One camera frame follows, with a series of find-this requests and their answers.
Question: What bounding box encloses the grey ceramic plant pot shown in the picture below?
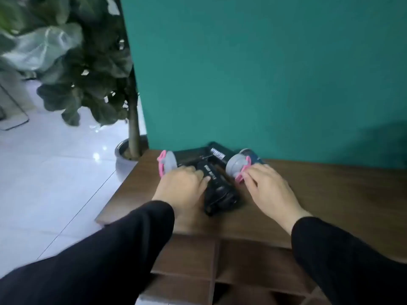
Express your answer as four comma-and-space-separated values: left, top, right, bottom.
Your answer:
114, 135, 149, 183

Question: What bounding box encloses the large-leaf potted tree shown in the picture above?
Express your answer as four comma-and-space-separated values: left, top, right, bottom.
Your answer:
0, 0, 142, 159

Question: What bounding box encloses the person's right hand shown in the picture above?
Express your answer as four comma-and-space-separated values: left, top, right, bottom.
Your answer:
241, 163, 308, 225

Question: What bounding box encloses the wooden table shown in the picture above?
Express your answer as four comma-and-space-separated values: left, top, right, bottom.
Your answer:
95, 150, 407, 263

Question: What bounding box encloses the all-black shaker bottle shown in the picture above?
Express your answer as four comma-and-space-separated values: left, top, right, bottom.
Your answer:
194, 161, 241, 216

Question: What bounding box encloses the black metal chair frame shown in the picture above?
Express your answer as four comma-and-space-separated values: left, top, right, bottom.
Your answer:
0, 84, 30, 131

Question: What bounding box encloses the person's left forearm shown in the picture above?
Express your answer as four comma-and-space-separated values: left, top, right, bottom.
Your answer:
0, 200, 176, 305

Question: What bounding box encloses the black shaker bottle grey lid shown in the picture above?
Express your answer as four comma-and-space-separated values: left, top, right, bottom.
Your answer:
157, 148, 209, 179
206, 141, 252, 185

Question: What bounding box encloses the person's left hand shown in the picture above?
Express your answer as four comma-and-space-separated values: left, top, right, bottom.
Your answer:
152, 165, 211, 220

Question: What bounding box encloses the dark blue patterned thermos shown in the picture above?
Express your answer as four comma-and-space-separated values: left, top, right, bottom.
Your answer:
240, 148, 265, 166

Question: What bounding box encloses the person's right forearm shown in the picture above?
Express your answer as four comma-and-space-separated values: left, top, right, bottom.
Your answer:
279, 211, 407, 305

